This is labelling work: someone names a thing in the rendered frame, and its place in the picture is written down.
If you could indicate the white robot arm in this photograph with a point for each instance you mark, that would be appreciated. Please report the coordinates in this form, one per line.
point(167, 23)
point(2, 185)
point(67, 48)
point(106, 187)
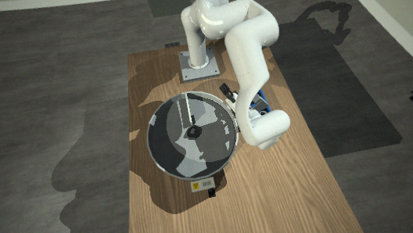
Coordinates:
point(246, 27)

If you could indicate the blue square tray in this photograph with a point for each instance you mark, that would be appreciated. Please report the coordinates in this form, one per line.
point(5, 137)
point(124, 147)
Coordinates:
point(261, 94)

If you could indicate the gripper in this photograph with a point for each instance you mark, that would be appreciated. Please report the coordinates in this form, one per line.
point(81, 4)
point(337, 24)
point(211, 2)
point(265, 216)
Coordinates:
point(233, 96)

